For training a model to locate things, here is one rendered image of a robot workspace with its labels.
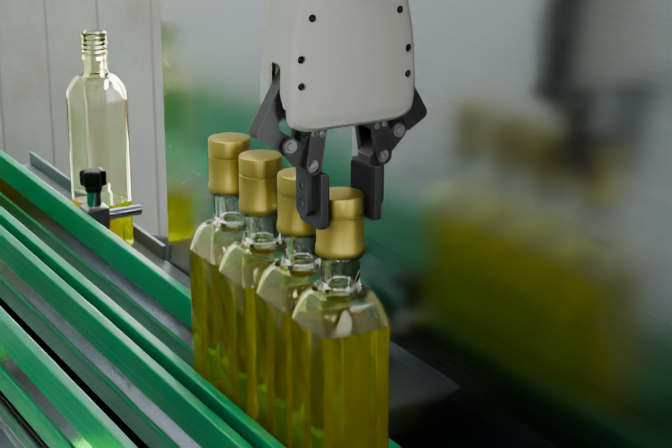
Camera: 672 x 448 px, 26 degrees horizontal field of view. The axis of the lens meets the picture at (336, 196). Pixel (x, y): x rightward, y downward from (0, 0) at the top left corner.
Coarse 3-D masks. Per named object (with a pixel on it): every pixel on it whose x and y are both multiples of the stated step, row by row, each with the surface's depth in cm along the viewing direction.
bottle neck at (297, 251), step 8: (288, 240) 107; (296, 240) 107; (304, 240) 107; (312, 240) 107; (288, 248) 107; (296, 248) 107; (304, 248) 107; (312, 248) 107; (288, 256) 107; (296, 256) 107; (304, 256) 107; (312, 256) 107; (288, 264) 108; (296, 264) 107; (304, 264) 107; (312, 264) 107
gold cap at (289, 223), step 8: (288, 168) 108; (280, 176) 106; (288, 176) 106; (280, 184) 106; (288, 184) 105; (280, 192) 106; (288, 192) 106; (280, 200) 106; (288, 200) 106; (280, 208) 107; (288, 208) 106; (280, 216) 107; (288, 216) 106; (296, 216) 106; (280, 224) 107; (288, 224) 106; (296, 224) 106; (304, 224) 106; (280, 232) 107; (288, 232) 106; (296, 232) 106; (304, 232) 106; (312, 232) 106
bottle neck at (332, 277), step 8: (320, 264) 103; (328, 264) 102; (336, 264) 102; (344, 264) 102; (352, 264) 102; (320, 272) 103; (328, 272) 102; (336, 272) 102; (344, 272) 102; (352, 272) 102; (320, 280) 104; (328, 280) 103; (336, 280) 102; (344, 280) 102; (352, 280) 103; (328, 288) 103; (336, 288) 102; (344, 288) 102; (352, 288) 103
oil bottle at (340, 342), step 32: (320, 288) 103; (320, 320) 102; (352, 320) 102; (384, 320) 103; (320, 352) 102; (352, 352) 103; (384, 352) 104; (320, 384) 103; (352, 384) 103; (384, 384) 105; (320, 416) 103; (352, 416) 104; (384, 416) 105
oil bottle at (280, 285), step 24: (264, 288) 109; (288, 288) 106; (264, 312) 109; (288, 312) 106; (264, 336) 110; (288, 336) 107; (264, 360) 110; (288, 360) 107; (264, 384) 111; (288, 384) 108; (264, 408) 112; (288, 408) 108; (288, 432) 109
